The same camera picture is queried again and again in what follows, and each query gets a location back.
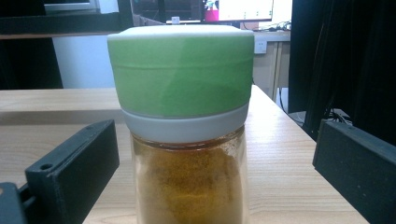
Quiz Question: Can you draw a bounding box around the light wooden cabinet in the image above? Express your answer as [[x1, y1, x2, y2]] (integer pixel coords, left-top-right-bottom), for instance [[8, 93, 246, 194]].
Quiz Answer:
[[251, 31, 292, 102]]

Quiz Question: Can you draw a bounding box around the spice jar green white lid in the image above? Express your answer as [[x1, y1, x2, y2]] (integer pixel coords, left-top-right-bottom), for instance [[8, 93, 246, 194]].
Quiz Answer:
[[106, 23, 256, 224]]

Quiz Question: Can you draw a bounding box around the black curtain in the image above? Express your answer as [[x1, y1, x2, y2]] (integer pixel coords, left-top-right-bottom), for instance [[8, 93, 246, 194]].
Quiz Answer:
[[0, 36, 64, 91], [288, 0, 396, 147]]

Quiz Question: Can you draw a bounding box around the thin black cable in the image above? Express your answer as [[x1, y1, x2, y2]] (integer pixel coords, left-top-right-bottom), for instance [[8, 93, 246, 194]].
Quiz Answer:
[[278, 88, 305, 124]]

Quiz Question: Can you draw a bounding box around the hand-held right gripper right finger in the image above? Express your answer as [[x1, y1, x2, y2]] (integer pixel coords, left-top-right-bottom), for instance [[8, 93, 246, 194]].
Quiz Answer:
[[312, 119, 396, 224]]

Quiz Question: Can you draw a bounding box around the white wall socket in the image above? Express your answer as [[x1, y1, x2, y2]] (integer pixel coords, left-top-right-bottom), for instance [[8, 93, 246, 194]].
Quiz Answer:
[[254, 38, 268, 54]]

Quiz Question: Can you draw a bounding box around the computer monitor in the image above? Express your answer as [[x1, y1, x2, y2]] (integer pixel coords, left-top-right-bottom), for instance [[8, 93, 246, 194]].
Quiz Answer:
[[204, 0, 275, 22]]

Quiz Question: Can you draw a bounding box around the black horizontal frame bar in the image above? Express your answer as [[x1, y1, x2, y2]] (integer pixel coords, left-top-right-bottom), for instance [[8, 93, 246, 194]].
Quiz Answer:
[[0, 0, 135, 35]]

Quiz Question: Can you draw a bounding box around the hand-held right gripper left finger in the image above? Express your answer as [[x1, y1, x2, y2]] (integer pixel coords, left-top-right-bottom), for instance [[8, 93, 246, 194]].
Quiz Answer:
[[24, 119, 120, 224]]

